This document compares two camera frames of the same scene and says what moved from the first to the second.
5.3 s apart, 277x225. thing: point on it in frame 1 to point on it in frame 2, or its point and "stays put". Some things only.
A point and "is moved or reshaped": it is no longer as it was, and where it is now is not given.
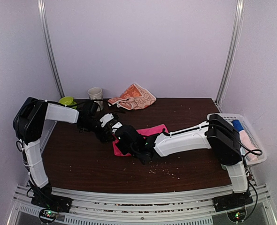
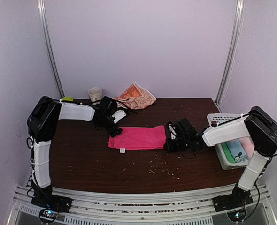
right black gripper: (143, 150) to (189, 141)
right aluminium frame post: (237, 33) stays put
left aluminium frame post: (41, 3) stays put
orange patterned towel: (134, 97) stays put
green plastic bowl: (66, 100) stays put
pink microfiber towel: (146, 132) is moved or reshaped
